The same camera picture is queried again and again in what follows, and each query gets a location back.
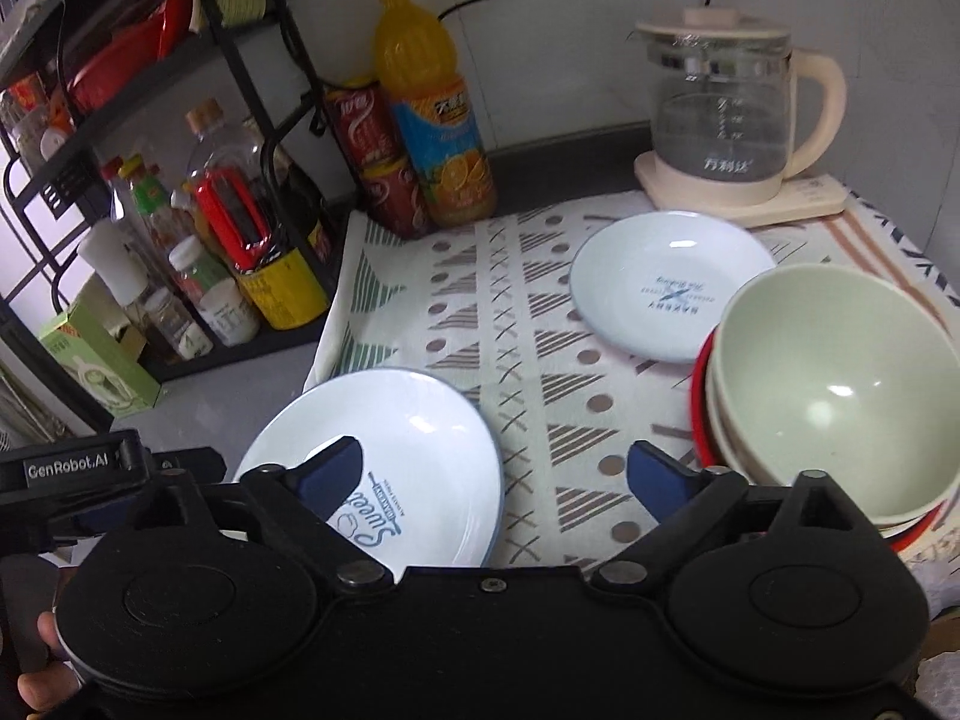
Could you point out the black metal shelf rack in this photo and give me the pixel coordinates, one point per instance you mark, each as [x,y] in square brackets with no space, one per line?
[247,75]

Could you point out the white plate with grey print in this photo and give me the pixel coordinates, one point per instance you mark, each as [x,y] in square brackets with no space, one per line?
[660,270]

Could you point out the red drink can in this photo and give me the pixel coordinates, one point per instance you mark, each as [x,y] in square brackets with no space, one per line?
[394,195]
[367,120]

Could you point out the white plate with blue lettering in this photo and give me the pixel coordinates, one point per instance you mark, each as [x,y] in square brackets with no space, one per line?
[420,442]

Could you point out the green carton box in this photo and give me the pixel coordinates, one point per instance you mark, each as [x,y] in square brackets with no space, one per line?
[97,360]

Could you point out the red and black bowl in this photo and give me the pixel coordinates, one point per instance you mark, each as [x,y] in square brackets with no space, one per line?
[701,420]

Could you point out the small jar with white lid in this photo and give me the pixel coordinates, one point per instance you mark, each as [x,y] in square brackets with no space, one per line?
[195,259]

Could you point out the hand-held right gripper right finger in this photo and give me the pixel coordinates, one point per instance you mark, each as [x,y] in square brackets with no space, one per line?
[660,480]

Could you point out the red plastic bag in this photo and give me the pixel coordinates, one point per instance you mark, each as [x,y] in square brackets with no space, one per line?
[127,60]

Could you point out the small glass spice jar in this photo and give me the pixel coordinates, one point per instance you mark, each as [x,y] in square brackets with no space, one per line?
[176,326]

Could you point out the clear bottle with red cap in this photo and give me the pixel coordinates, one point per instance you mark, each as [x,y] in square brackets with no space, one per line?
[120,199]

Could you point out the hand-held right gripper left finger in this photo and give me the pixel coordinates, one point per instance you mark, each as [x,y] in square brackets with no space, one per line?
[330,469]

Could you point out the person's left hand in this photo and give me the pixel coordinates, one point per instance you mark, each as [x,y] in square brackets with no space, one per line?
[49,690]

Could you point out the white plastic bottle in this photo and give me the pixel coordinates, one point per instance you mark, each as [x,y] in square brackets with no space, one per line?
[112,259]

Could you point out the orange juice bottle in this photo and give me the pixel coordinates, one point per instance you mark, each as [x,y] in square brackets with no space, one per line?
[435,135]

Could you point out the patterned fringed table mat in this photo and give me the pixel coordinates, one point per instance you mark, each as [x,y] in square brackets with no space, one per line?
[525,330]

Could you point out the cream kettle base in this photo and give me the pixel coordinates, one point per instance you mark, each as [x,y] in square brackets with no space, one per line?
[795,202]

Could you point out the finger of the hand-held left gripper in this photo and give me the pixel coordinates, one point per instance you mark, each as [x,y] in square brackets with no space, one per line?
[187,461]

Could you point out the white pill jar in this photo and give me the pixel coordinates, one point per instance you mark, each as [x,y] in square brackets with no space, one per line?
[229,311]

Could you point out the pale green bowl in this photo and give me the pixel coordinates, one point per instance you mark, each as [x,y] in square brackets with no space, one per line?
[832,375]
[724,420]

